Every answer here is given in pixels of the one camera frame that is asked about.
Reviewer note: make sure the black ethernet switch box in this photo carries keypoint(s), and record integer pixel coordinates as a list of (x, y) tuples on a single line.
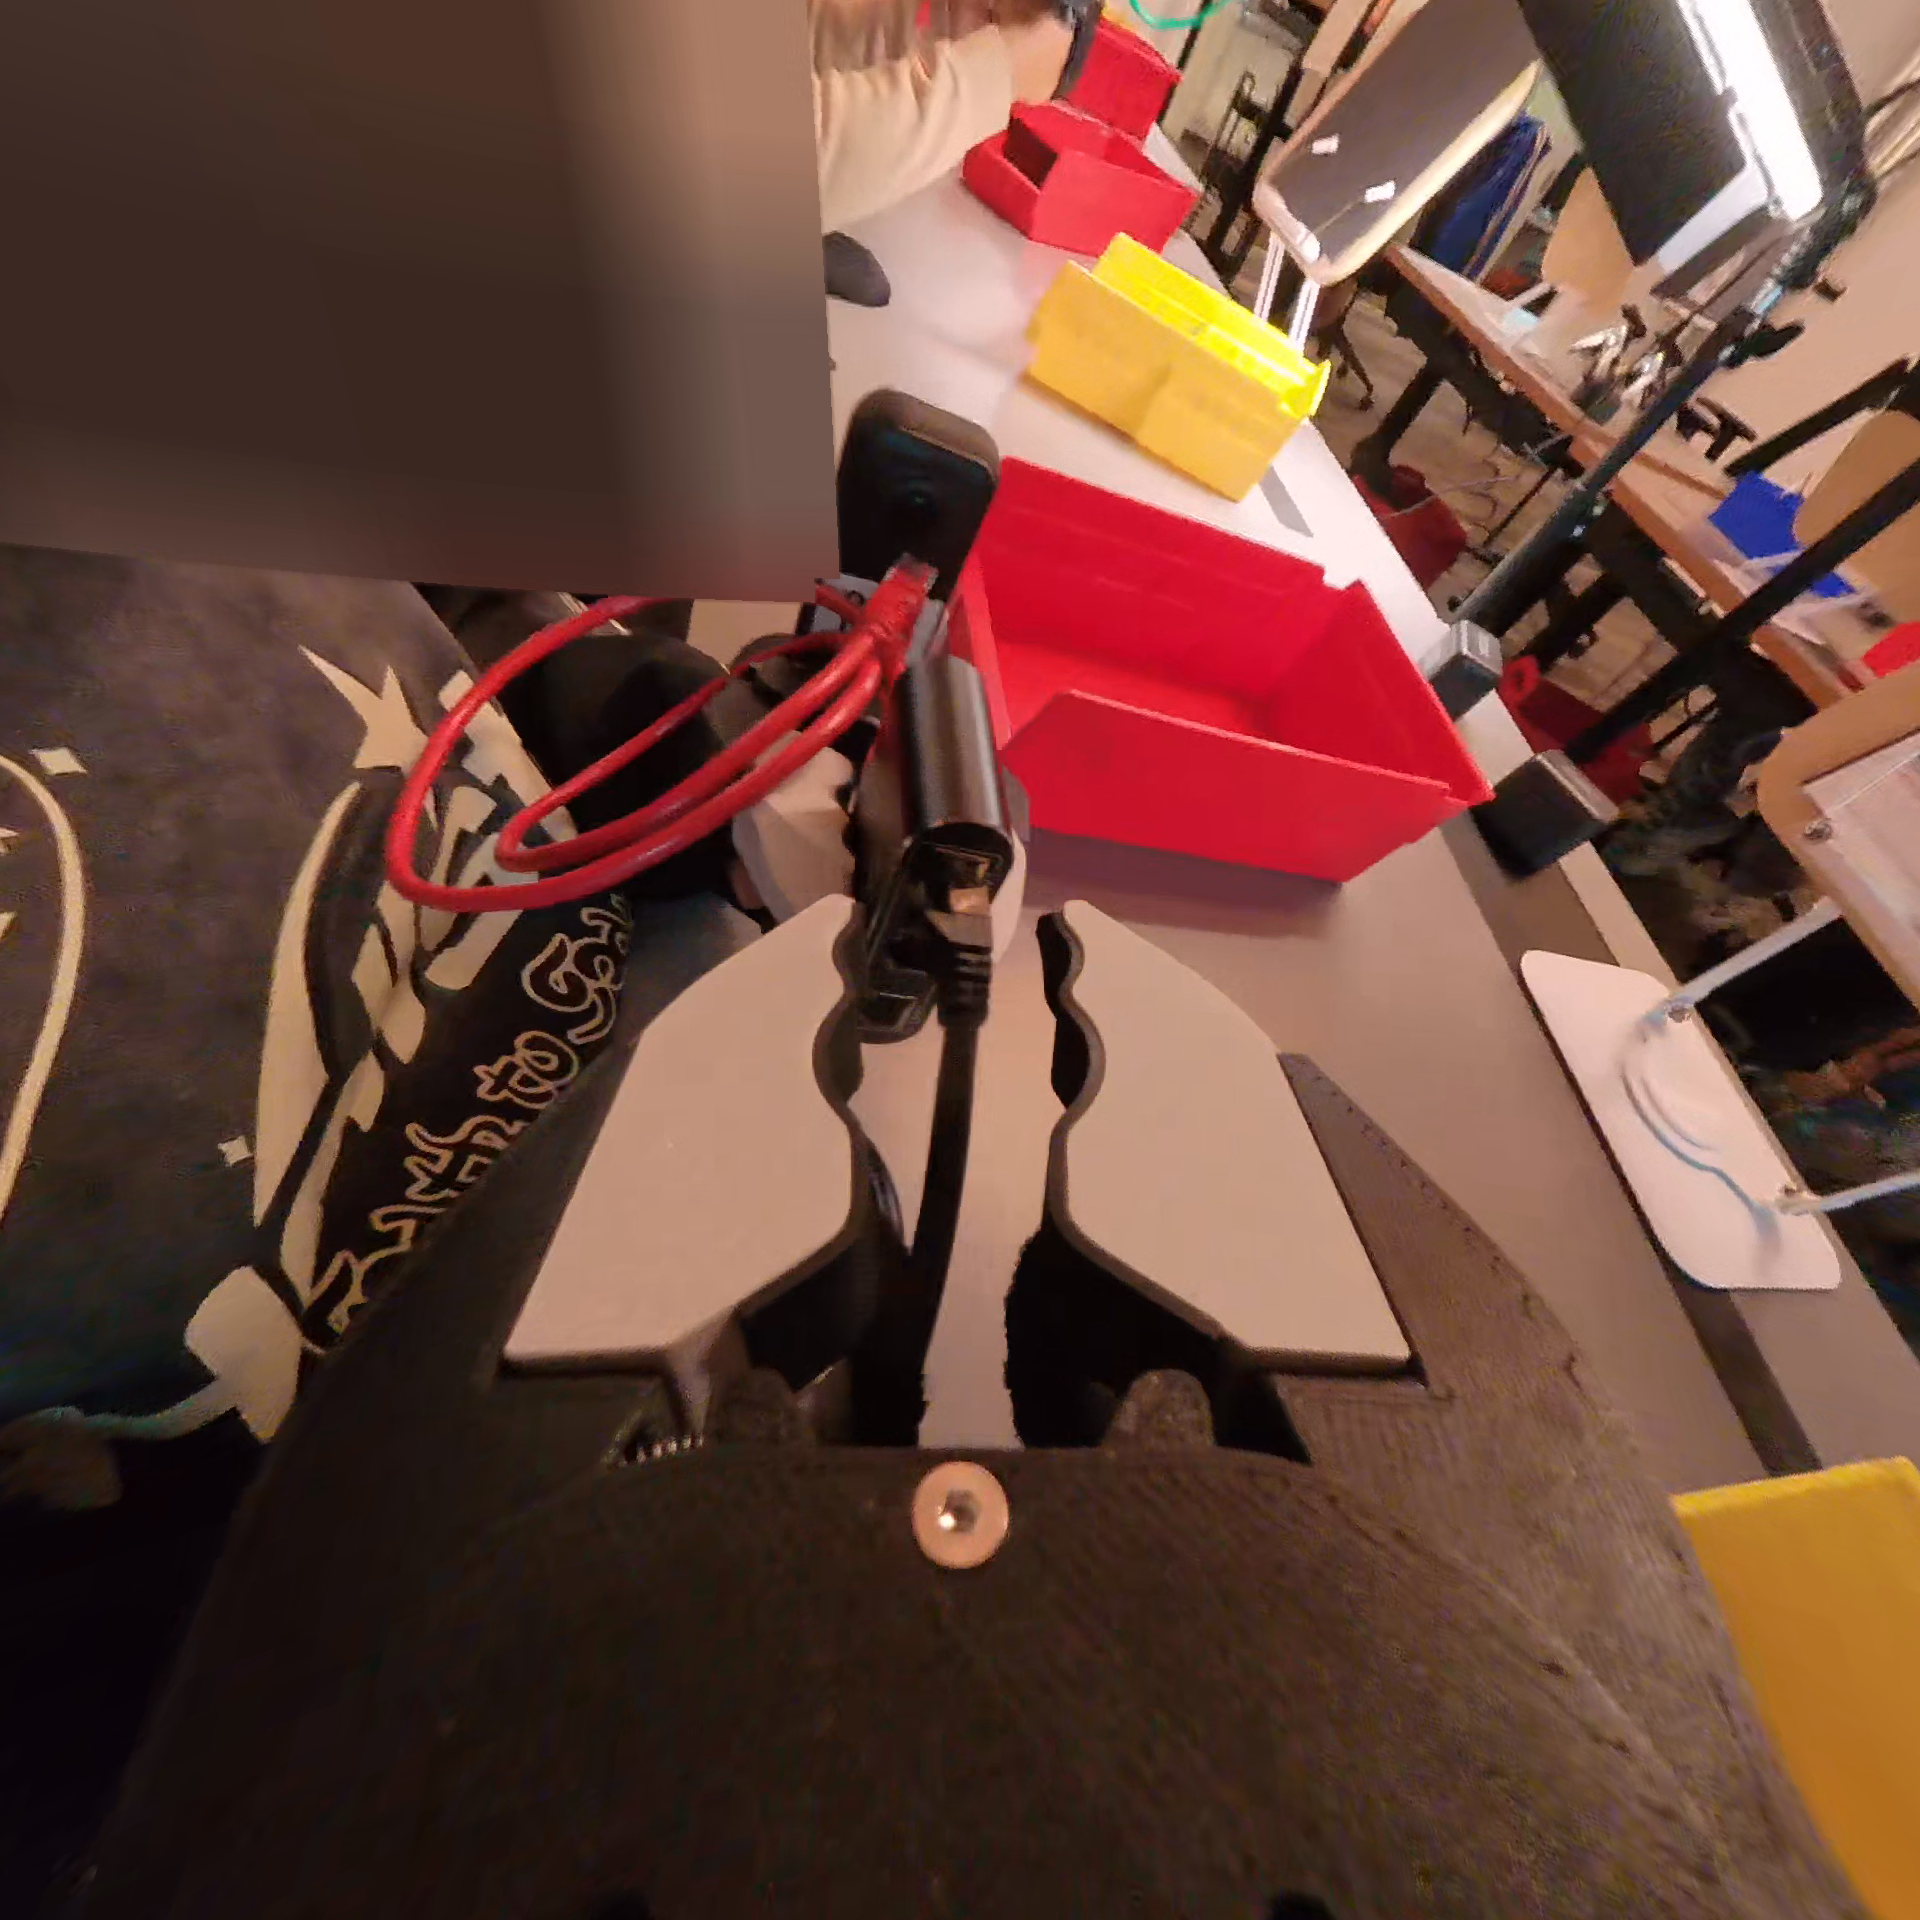
[(954, 750)]

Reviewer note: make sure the black light stand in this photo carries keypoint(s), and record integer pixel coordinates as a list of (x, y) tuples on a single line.
[(1464, 668)]

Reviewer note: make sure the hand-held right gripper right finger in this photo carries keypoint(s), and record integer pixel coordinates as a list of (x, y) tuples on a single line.
[(1214, 1185)]

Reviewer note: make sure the yellow plastic bin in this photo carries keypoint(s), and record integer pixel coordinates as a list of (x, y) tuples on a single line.
[(1171, 360), (1816, 1651)]

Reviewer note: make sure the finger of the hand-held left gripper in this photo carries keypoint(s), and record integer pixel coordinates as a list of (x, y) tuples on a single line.
[(796, 825)]

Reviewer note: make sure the white poster stand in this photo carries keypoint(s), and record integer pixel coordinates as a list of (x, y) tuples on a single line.
[(1680, 1140)]

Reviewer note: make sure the person's black printed shirt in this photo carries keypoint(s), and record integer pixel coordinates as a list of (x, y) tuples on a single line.
[(180, 931)]

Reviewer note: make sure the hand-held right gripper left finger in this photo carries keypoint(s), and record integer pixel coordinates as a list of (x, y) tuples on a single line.
[(704, 1154)]

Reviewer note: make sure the LED light panel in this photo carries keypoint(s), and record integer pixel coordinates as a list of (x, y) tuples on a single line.
[(1650, 120)]

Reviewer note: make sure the dark board with beige rim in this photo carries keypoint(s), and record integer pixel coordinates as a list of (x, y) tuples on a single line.
[(1394, 135)]

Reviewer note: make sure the long wooden table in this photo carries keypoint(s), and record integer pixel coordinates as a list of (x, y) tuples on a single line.
[(1650, 494)]

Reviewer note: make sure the blue plastic bin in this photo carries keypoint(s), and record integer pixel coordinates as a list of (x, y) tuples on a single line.
[(1756, 516)]

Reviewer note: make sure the black wrist rest pad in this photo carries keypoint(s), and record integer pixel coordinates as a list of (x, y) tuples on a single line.
[(858, 270)]

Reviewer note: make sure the another person's forearm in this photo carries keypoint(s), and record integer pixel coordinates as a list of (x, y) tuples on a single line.
[(914, 106)]

